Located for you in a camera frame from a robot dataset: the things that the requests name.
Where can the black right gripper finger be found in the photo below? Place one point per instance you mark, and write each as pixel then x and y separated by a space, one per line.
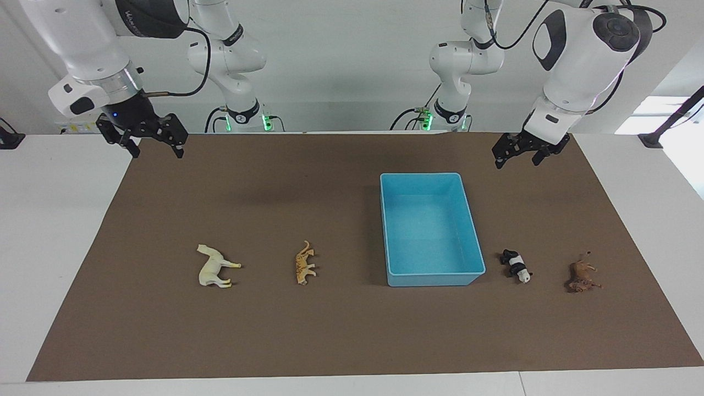
pixel 132 149
pixel 179 150

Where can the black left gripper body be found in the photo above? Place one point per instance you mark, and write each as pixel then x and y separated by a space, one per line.
pixel 531 142

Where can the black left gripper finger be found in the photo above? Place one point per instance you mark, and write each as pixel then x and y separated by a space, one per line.
pixel 539 157
pixel 499 161

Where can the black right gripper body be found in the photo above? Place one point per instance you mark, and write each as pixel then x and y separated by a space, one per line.
pixel 132 118

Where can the black and white panda toy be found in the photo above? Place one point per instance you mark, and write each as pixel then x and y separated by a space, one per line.
pixel 516 267

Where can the brown animal toy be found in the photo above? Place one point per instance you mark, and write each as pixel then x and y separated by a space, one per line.
pixel 580 272

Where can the cream white horse toy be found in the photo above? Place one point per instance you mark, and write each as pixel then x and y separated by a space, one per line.
pixel 212 269

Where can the orange striped tiger toy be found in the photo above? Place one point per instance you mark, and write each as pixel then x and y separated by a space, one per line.
pixel 302 267

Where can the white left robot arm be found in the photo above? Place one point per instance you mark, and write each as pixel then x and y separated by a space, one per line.
pixel 583 55

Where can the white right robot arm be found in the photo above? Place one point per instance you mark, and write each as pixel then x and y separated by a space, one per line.
pixel 82 44

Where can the white box with yellow labels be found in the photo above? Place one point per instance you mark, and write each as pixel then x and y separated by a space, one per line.
pixel 82 127

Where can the light blue plastic storage box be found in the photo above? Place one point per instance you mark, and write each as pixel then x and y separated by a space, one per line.
pixel 429 231

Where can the black table clamp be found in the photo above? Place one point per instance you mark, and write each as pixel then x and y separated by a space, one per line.
pixel 11 140

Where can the brown table mat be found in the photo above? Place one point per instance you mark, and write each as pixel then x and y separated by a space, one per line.
pixel 275 330

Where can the black camera stand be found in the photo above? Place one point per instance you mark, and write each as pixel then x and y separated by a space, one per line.
pixel 652 140

